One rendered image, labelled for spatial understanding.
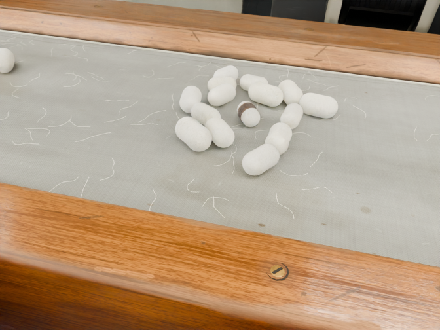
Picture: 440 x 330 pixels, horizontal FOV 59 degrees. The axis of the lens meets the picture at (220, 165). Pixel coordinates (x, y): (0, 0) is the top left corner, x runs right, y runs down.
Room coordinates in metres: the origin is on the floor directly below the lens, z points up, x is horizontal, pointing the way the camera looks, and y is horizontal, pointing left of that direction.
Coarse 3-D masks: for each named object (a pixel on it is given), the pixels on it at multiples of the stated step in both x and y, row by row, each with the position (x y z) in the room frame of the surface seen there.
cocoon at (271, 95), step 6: (252, 84) 0.36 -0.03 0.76; (258, 84) 0.36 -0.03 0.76; (264, 84) 0.36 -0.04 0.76; (252, 90) 0.35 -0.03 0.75; (258, 90) 0.35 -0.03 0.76; (264, 90) 0.35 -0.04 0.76; (270, 90) 0.35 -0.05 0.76; (276, 90) 0.35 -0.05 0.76; (252, 96) 0.35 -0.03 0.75; (258, 96) 0.35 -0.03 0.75; (264, 96) 0.35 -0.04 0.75; (270, 96) 0.34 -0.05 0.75; (276, 96) 0.34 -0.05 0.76; (282, 96) 0.35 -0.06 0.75; (258, 102) 0.35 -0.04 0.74; (264, 102) 0.35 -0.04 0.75; (270, 102) 0.34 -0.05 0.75; (276, 102) 0.34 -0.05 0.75
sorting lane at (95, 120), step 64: (64, 64) 0.43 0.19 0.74; (128, 64) 0.44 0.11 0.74; (192, 64) 0.45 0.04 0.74; (256, 64) 0.45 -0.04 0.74; (0, 128) 0.28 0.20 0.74; (64, 128) 0.29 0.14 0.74; (128, 128) 0.30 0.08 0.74; (256, 128) 0.31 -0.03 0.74; (320, 128) 0.31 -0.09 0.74; (384, 128) 0.32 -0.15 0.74; (64, 192) 0.21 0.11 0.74; (128, 192) 0.21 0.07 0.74; (192, 192) 0.21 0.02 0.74; (256, 192) 0.22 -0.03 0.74; (320, 192) 0.22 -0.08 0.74; (384, 192) 0.22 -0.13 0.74; (384, 256) 0.16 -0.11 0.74
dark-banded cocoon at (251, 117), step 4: (240, 104) 0.32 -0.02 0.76; (252, 108) 0.31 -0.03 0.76; (244, 112) 0.31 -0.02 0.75; (248, 112) 0.31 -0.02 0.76; (252, 112) 0.31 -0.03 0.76; (256, 112) 0.31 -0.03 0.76; (244, 116) 0.31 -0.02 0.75; (248, 116) 0.30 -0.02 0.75; (252, 116) 0.30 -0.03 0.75; (256, 116) 0.30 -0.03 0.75; (244, 120) 0.30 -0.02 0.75; (248, 120) 0.30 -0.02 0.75; (252, 120) 0.30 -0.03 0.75; (256, 120) 0.30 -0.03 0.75; (248, 124) 0.30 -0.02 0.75; (252, 124) 0.30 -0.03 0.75; (256, 124) 0.30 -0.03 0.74
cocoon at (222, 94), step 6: (222, 84) 0.36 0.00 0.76; (228, 84) 0.36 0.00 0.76; (210, 90) 0.35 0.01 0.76; (216, 90) 0.34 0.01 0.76; (222, 90) 0.34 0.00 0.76; (228, 90) 0.35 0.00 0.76; (234, 90) 0.35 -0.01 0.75; (210, 96) 0.34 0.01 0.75; (216, 96) 0.34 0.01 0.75; (222, 96) 0.34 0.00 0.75; (228, 96) 0.34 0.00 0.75; (234, 96) 0.35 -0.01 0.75; (210, 102) 0.34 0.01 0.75; (216, 102) 0.34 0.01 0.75; (222, 102) 0.34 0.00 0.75
